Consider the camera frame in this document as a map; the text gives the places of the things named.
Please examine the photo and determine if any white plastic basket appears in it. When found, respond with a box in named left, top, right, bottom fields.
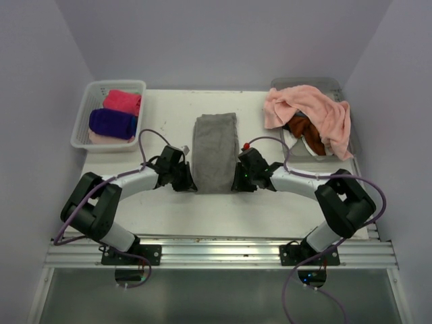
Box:
left=70, top=80, right=146, bottom=153

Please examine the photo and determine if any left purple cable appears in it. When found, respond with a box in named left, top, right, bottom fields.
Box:
left=52, top=128, right=171, bottom=290

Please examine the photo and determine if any hot pink rolled towel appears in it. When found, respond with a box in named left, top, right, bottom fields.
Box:
left=103, top=89, right=142, bottom=117

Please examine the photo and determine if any white cloth in bin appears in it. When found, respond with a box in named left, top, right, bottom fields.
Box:
left=279, top=129, right=333, bottom=161

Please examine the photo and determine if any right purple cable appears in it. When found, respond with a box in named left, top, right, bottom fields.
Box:
left=242, top=135, right=387, bottom=324

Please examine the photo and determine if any purple cable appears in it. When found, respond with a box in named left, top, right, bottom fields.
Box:
left=242, top=135, right=387, bottom=324
left=52, top=128, right=171, bottom=290

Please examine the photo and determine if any brown towel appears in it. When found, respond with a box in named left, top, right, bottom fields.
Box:
left=283, top=115, right=327, bottom=156

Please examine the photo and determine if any grey towel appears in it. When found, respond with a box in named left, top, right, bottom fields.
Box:
left=192, top=113, right=239, bottom=194

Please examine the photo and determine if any aluminium mounting rail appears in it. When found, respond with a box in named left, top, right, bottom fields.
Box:
left=43, top=237, right=398, bottom=269

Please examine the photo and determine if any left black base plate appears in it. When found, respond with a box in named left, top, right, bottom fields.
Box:
left=99, top=244, right=162, bottom=266

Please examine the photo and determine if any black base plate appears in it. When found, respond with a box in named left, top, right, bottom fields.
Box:
left=99, top=244, right=162, bottom=266
left=279, top=240, right=341, bottom=266

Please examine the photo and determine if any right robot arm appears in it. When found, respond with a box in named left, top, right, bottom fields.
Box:
left=232, top=148, right=376, bottom=265

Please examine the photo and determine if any purple rolled towel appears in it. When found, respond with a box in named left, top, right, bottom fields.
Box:
left=88, top=108, right=138, bottom=140

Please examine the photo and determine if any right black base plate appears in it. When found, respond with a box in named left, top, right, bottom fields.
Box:
left=279, top=240, right=341, bottom=266

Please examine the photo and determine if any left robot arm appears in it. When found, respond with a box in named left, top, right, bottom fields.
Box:
left=60, top=145, right=197, bottom=265

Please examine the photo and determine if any light pink towel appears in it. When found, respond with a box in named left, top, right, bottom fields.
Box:
left=263, top=85, right=353, bottom=161

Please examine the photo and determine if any pale pink rolled towel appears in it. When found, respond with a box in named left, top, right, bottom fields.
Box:
left=88, top=130, right=135, bottom=145

